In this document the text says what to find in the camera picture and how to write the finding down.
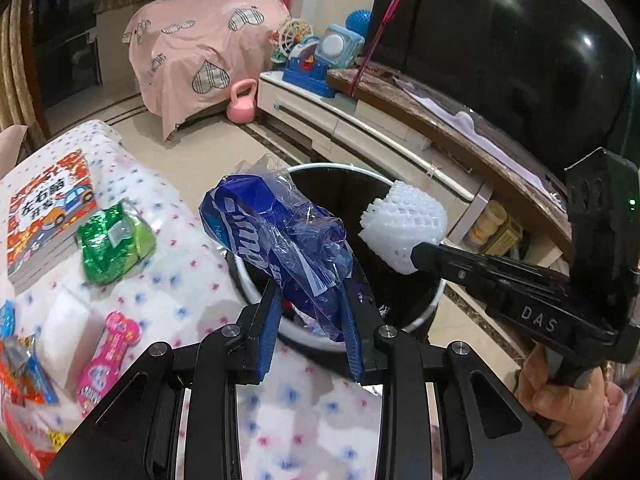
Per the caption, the toy ferris wheel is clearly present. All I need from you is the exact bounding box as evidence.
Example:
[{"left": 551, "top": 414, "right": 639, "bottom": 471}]
[{"left": 271, "top": 17, "right": 314, "bottom": 64}]

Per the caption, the light blue toy box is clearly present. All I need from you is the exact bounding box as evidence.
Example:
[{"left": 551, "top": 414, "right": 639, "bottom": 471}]
[{"left": 316, "top": 24, "right": 365, "bottom": 69}]

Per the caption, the dotted white blanket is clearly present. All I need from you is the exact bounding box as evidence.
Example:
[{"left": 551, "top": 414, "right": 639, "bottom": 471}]
[{"left": 0, "top": 120, "right": 391, "bottom": 480}]

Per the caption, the person's right hand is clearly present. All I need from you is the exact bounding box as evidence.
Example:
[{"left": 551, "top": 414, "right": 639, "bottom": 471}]
[{"left": 517, "top": 345, "right": 591, "bottom": 450}]

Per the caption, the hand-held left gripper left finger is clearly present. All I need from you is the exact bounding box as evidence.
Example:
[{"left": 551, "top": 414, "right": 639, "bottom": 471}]
[{"left": 44, "top": 279, "right": 285, "bottom": 480}]

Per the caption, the white foam block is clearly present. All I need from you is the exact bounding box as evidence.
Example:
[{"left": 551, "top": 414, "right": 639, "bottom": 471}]
[{"left": 37, "top": 287, "right": 108, "bottom": 391}]

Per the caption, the green snack packet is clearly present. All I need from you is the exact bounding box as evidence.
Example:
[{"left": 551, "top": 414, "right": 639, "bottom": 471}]
[{"left": 77, "top": 199, "right": 157, "bottom": 286}]

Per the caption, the gold patterned curtain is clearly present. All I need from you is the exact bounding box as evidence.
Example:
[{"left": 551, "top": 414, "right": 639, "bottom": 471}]
[{"left": 0, "top": 0, "right": 51, "bottom": 142}]

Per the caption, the light blue candy packet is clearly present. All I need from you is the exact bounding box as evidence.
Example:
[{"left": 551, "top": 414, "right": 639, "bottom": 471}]
[{"left": 0, "top": 300, "right": 16, "bottom": 339}]

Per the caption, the blue toy machine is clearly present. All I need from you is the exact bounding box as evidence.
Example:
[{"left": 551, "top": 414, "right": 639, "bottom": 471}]
[{"left": 282, "top": 42, "right": 337, "bottom": 99}]

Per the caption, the blue plastic wrapper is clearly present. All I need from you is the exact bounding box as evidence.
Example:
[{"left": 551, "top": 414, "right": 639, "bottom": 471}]
[{"left": 199, "top": 157, "right": 362, "bottom": 345}]

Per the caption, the yellow box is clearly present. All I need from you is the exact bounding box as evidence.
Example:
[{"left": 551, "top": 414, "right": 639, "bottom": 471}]
[{"left": 482, "top": 220, "right": 524, "bottom": 257}]

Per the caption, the pink sofa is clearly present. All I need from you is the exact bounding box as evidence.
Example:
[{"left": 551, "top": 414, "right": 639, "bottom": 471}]
[{"left": 0, "top": 124, "right": 29, "bottom": 179}]

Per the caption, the dark glass door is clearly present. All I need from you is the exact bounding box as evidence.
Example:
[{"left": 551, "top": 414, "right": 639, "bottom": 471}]
[{"left": 30, "top": 0, "right": 104, "bottom": 107}]

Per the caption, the white television cabinet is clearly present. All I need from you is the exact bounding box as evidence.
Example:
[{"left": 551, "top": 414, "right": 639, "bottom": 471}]
[{"left": 257, "top": 60, "right": 576, "bottom": 262}]

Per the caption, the white foam fruit net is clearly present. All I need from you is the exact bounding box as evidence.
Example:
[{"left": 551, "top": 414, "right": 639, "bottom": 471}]
[{"left": 359, "top": 180, "right": 449, "bottom": 275}]

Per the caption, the blue spiky ball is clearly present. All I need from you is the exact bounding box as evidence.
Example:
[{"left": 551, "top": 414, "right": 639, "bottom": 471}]
[{"left": 346, "top": 8, "right": 374, "bottom": 36}]

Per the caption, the yellow and red packet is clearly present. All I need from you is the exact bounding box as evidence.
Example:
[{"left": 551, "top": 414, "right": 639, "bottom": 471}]
[{"left": 0, "top": 402, "right": 72, "bottom": 476}]

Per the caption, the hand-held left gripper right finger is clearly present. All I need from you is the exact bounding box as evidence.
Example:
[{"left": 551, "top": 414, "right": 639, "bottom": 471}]
[{"left": 341, "top": 279, "right": 574, "bottom": 480}]

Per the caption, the pink bone-shaped packet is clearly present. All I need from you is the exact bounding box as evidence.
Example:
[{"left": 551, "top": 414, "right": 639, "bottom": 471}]
[{"left": 76, "top": 311, "right": 142, "bottom": 417}]

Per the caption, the white bin with black bag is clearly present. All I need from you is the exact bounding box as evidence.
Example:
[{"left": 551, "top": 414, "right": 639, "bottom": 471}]
[{"left": 225, "top": 162, "right": 448, "bottom": 350}]

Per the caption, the yellowish jar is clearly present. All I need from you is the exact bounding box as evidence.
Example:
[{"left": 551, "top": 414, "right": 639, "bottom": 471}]
[{"left": 470, "top": 200, "right": 509, "bottom": 246}]

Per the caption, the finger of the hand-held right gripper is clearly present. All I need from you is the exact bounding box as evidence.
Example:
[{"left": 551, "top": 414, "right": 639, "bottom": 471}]
[
  {"left": 412, "top": 241, "right": 571, "bottom": 306},
  {"left": 452, "top": 272, "right": 623, "bottom": 363}
]

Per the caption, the pink heart-print cover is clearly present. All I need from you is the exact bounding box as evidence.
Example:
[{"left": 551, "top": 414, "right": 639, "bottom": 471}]
[{"left": 122, "top": 0, "right": 291, "bottom": 142}]

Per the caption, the red and blue snack packet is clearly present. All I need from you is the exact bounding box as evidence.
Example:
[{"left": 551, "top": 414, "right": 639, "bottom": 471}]
[{"left": 0, "top": 332, "right": 59, "bottom": 407}]

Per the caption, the children's picture book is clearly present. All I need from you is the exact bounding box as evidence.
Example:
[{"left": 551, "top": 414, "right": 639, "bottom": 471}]
[{"left": 7, "top": 149, "right": 99, "bottom": 293}]

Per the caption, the pink rod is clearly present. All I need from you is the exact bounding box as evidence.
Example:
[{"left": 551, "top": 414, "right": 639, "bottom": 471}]
[{"left": 350, "top": 0, "right": 426, "bottom": 99}]

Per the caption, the black television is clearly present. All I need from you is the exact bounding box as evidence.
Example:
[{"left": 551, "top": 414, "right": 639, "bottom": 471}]
[{"left": 372, "top": 0, "right": 637, "bottom": 187}]

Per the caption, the pink kettlebell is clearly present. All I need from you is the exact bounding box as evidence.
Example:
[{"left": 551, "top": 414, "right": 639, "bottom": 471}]
[{"left": 226, "top": 79, "right": 260, "bottom": 125}]

